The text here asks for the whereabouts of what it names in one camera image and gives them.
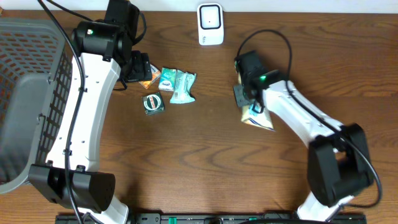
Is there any orange tissue pack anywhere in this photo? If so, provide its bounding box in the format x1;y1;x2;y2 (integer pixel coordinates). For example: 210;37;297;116
139;64;162;90

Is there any white snack bag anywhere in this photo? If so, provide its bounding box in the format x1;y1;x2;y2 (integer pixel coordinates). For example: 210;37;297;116
237;73;275;132

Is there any teal kleenex tissue pack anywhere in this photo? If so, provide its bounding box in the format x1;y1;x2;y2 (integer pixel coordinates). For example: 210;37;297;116
159;68;177;91

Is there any black box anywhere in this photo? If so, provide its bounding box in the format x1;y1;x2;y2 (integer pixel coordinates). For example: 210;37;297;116
142;92;165;115

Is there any teal wet wipes pack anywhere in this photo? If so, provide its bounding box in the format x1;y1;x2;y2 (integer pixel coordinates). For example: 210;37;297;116
170;70;197;104

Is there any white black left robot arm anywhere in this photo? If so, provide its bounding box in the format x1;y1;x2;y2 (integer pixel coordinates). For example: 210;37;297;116
29;19;152;223

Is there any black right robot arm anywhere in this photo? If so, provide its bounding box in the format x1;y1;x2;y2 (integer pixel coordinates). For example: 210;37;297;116
233;70;380;222

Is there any white barcode scanner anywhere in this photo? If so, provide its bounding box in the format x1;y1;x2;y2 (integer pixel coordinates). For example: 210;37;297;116
197;2;224;45

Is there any grey plastic basket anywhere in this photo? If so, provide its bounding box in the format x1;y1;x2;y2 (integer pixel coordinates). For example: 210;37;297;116
1;18;72;194

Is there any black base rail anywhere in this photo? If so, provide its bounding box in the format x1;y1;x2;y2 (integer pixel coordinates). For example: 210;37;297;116
55;212;368;224

